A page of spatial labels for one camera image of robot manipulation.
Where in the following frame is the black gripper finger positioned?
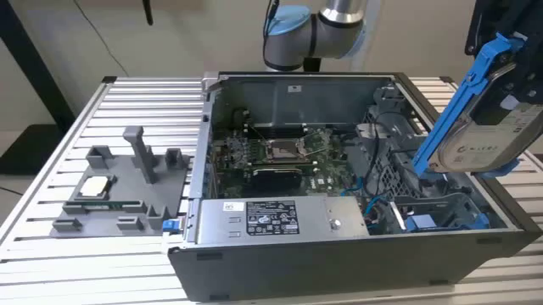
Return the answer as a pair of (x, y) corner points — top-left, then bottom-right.
(505, 34), (543, 105)
(465, 12), (497, 58)

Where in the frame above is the grey metal disk bay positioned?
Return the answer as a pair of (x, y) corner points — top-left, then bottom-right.
(351, 104), (445, 200)

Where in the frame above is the metal socket cover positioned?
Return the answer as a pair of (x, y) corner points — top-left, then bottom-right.
(302, 132), (333, 156)

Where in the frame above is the green motherboard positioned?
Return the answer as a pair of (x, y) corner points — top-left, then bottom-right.
(210, 126), (363, 200)

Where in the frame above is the CPU socket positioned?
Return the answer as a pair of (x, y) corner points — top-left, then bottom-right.
(265, 139), (310, 163)

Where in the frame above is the black graphics card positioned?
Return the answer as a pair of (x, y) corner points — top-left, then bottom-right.
(245, 166), (306, 194)

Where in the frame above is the silver power supply unit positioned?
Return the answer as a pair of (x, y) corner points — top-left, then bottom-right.
(197, 196), (369, 245)

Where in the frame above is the black hanging antenna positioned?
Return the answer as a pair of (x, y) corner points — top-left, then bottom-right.
(142, 0), (155, 26)

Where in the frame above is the black open PC case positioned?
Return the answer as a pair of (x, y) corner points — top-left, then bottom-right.
(161, 71), (543, 302)

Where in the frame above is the grey parts rack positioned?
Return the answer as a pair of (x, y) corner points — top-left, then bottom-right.
(50, 126), (197, 238)

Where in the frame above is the green RAM stick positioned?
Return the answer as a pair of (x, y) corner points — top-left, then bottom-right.
(83, 200), (142, 211)

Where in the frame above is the silver CPU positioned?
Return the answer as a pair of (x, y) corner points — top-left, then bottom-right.
(79, 175), (115, 198)

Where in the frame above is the black floor base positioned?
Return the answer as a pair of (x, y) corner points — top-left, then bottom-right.
(0, 123), (66, 175)

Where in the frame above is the long black wire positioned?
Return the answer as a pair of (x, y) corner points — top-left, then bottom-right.
(363, 111), (409, 194)

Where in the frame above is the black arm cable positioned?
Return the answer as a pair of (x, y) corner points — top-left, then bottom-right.
(265, 0), (281, 42)

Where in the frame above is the thin blue wire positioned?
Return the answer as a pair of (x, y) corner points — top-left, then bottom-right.
(341, 176), (367, 195)

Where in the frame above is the blue flat wire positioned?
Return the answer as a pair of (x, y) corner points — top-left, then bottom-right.
(363, 190), (394, 224)

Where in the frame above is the thin wire locking lever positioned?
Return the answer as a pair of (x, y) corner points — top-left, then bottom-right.
(249, 125), (270, 143)

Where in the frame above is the thin wall cable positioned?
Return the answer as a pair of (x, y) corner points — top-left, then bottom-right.
(73, 0), (130, 77)

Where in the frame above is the black frame post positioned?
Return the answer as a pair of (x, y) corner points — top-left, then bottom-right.
(0, 0), (79, 128)

